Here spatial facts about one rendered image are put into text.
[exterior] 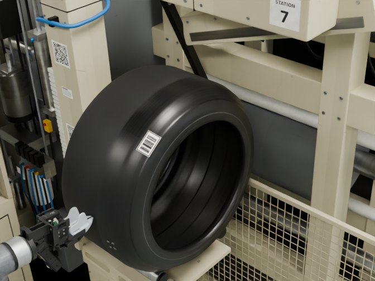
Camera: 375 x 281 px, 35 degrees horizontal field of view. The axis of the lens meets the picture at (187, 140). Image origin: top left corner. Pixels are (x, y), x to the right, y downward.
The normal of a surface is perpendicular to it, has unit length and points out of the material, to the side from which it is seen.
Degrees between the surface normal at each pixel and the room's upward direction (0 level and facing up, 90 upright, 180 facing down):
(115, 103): 26
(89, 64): 90
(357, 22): 90
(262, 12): 90
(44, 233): 90
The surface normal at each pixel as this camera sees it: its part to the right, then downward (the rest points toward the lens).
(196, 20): -0.68, 0.42
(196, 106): 0.48, -0.40
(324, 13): 0.73, 0.34
